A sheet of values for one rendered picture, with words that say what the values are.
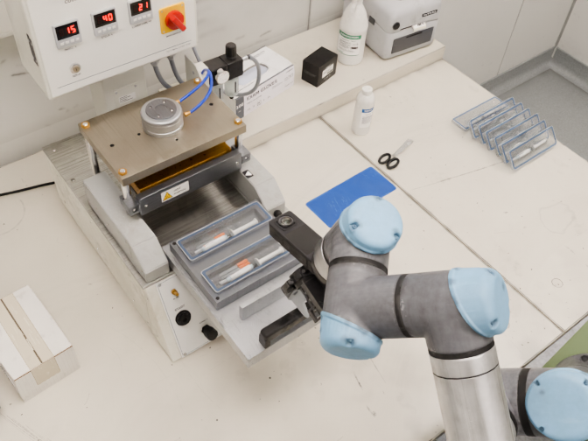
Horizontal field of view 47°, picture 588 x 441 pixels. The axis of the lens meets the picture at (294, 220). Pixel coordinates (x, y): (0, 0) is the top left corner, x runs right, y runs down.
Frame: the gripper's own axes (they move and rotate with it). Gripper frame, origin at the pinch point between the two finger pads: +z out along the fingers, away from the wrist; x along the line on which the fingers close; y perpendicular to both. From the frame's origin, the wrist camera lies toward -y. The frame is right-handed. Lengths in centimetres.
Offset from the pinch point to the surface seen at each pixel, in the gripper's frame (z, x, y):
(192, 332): 30.3, -11.2, -6.8
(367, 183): 40, 50, -19
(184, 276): 14.3, -10.9, -14.3
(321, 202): 40, 36, -20
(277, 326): 3.5, -4.6, 3.5
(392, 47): 42, 86, -51
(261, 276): 8.7, -0.3, -6.2
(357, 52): 43, 75, -55
